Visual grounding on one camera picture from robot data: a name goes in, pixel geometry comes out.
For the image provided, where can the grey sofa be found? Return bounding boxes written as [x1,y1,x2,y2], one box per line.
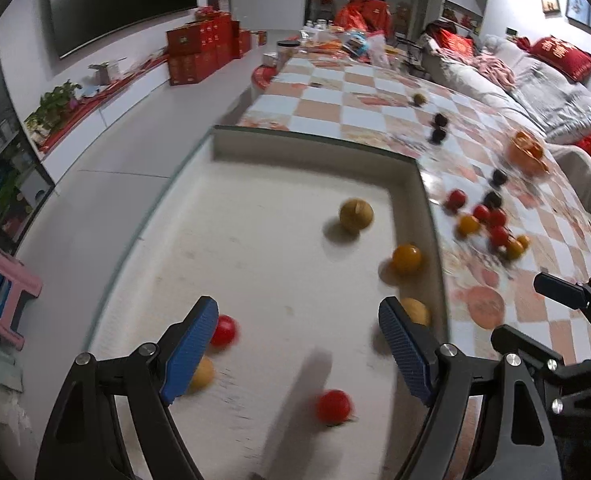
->
[419,34,591,214]

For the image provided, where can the glass bowl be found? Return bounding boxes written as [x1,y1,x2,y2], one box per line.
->
[505,129,551,177]

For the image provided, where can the red gift boxes stack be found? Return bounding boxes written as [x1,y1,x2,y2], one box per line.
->
[166,6,268,86]

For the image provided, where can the red cushion with characters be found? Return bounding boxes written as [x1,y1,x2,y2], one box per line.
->
[529,36,591,82]

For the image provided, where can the white green tray box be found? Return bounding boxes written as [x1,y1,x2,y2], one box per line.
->
[90,128,445,479]

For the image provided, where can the brown longan fruit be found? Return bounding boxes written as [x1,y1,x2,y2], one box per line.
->
[339,198,375,234]
[399,297,431,326]
[188,356,215,393]

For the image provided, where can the orange tangerines in bowl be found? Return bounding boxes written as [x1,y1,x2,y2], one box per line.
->
[507,130,547,172]

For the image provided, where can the dark red plum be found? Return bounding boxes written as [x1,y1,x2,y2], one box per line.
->
[483,191,503,210]

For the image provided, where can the green potted plant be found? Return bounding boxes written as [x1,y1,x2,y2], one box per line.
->
[26,80,82,133]

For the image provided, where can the pink plastic stool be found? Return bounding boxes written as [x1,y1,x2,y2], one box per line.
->
[0,251,43,350]

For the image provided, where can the red cherry tomato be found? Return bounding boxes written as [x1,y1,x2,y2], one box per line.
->
[489,226,510,248]
[472,204,491,224]
[445,188,468,211]
[210,315,238,349]
[316,389,353,426]
[487,208,507,229]

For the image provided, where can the yellow cherry tomato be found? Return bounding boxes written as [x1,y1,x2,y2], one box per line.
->
[457,214,481,237]
[517,234,531,249]
[391,244,423,275]
[505,237,524,261]

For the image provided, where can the pink blanket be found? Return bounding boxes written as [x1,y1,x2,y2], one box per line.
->
[471,53,516,91]

